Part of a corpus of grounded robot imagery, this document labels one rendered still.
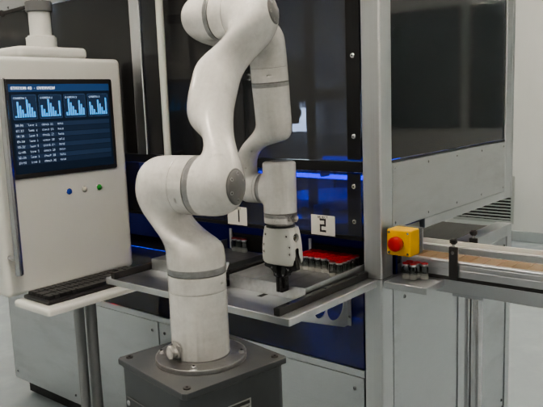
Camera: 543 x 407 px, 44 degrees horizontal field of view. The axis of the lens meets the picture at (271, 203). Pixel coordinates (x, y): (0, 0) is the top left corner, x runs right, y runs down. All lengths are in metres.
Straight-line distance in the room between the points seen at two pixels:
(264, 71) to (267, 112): 0.10
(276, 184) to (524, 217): 5.12
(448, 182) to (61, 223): 1.28
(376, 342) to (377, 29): 0.86
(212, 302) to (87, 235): 1.10
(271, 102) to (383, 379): 0.87
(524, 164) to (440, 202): 4.40
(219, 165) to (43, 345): 2.16
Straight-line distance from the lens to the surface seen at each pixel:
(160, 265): 2.08
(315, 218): 1.97
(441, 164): 2.17
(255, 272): 1.94
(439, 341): 2.30
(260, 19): 1.41
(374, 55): 1.83
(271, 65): 1.59
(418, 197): 2.04
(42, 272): 2.31
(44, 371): 3.36
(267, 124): 1.60
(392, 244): 1.81
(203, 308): 1.34
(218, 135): 1.31
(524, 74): 6.53
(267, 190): 1.64
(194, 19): 1.49
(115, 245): 2.46
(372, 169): 1.84
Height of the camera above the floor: 1.39
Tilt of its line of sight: 9 degrees down
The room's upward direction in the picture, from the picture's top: 2 degrees counter-clockwise
